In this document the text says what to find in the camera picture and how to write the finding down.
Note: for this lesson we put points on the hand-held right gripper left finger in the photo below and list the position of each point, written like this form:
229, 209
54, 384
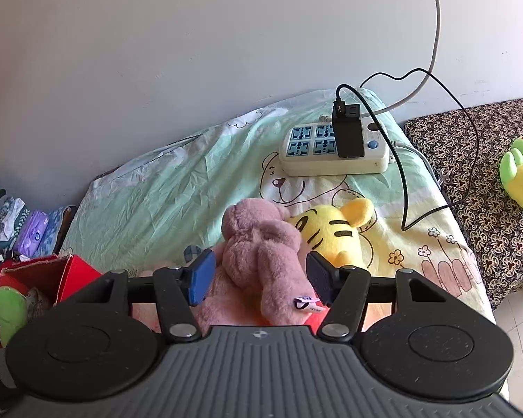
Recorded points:
200, 276

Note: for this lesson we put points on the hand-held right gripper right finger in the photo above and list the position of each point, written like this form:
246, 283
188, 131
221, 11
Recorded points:
318, 276

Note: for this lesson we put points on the mauve plush bear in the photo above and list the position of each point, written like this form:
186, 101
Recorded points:
261, 248

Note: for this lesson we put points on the red cardboard box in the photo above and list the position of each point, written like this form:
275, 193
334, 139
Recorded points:
76, 270

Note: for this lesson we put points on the blue checked cloth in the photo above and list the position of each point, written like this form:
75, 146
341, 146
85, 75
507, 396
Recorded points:
191, 252

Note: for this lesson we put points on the pink orange plush toy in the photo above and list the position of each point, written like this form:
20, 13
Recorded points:
239, 305

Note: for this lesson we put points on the yellow tiger plush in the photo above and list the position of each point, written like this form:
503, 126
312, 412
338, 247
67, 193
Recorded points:
327, 226

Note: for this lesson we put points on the green cartoon bear bedsheet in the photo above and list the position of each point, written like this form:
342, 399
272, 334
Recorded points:
157, 191

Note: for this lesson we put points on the white power strip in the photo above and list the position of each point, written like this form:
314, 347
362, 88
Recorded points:
305, 163

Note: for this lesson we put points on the black charger adapter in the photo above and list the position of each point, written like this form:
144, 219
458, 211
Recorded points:
348, 139

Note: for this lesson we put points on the light blue packet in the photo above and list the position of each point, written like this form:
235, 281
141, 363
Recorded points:
52, 230

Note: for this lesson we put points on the grey brown plush toy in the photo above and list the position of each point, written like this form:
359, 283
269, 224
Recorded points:
37, 302

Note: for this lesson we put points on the brown patterned mattress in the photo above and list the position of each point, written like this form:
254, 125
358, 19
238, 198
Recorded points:
475, 209

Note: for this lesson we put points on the purple packet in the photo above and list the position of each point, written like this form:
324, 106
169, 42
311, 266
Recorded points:
31, 233

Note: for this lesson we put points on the lime green plush toy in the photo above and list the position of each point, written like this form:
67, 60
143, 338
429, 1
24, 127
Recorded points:
8, 313

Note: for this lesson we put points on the white patterned cloth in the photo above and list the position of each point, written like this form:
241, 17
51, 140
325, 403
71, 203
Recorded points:
11, 220

